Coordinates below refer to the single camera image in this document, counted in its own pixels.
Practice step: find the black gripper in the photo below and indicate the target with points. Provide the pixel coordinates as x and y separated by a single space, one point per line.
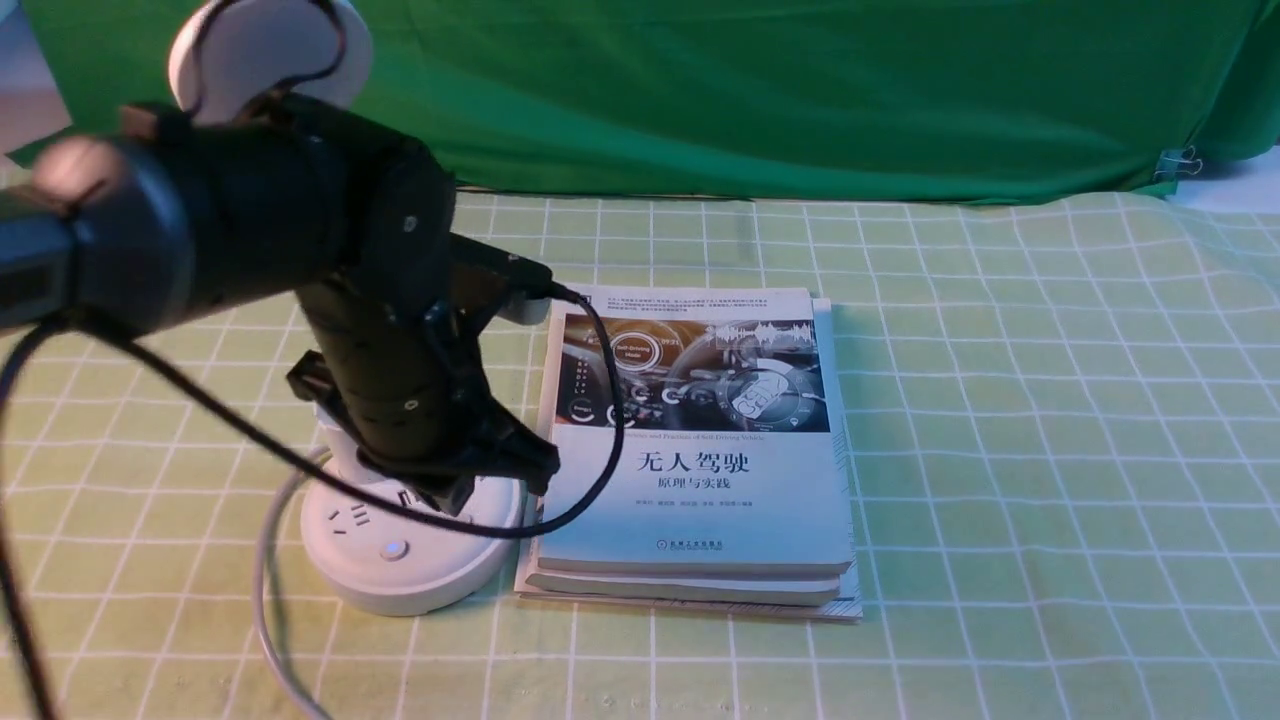
399 368

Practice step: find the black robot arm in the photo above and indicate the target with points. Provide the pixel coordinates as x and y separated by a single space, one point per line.
168 222

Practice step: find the top white self-driving book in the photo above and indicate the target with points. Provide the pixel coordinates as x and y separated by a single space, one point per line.
700 430

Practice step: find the middle white book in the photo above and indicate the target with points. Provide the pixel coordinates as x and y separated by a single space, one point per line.
690 585

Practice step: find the bottom white book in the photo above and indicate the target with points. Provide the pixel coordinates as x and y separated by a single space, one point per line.
790 558

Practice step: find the green checkered tablecloth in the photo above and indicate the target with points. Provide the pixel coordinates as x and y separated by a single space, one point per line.
1063 428

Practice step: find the green backdrop cloth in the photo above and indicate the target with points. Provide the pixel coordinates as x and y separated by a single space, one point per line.
982 102

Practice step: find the metal binder clip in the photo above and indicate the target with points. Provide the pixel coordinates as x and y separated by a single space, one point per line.
1174 165

